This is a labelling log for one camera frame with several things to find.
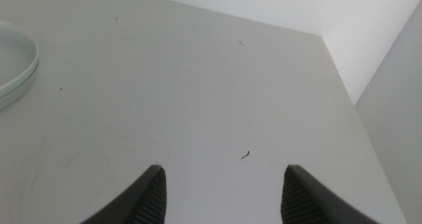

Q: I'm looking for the pale green shallow bowl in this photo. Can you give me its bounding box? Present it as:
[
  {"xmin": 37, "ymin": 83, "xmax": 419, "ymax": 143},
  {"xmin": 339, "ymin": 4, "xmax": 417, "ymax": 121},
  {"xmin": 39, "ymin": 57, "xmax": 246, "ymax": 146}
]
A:
[{"xmin": 0, "ymin": 61, "xmax": 40, "ymax": 99}]

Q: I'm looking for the white shallow bowl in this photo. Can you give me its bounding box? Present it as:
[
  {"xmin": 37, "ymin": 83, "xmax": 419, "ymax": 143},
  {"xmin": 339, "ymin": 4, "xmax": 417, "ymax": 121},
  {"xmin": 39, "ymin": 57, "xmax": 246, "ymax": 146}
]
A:
[{"xmin": 0, "ymin": 19, "xmax": 40, "ymax": 90}]

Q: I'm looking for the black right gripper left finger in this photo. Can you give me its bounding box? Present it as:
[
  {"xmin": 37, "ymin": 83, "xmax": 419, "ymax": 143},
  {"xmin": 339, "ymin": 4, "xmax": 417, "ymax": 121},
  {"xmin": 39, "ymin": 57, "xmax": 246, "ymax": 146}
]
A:
[{"xmin": 80, "ymin": 164, "xmax": 167, "ymax": 224}]

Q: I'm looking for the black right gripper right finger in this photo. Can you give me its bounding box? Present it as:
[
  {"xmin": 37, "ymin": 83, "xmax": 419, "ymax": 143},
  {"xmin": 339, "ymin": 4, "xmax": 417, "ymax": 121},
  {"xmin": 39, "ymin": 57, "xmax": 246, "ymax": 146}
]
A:
[{"xmin": 281, "ymin": 165, "xmax": 380, "ymax": 224}]

